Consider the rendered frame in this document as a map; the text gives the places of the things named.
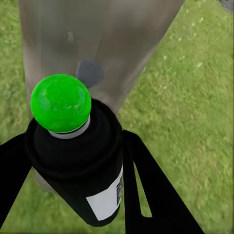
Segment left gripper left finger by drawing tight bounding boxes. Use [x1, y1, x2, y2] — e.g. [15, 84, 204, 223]
[0, 133, 32, 229]

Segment pesticide atomizer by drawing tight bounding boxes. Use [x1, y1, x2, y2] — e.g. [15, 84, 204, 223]
[25, 59, 123, 227]

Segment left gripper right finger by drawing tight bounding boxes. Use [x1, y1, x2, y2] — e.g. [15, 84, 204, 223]
[122, 130, 204, 234]

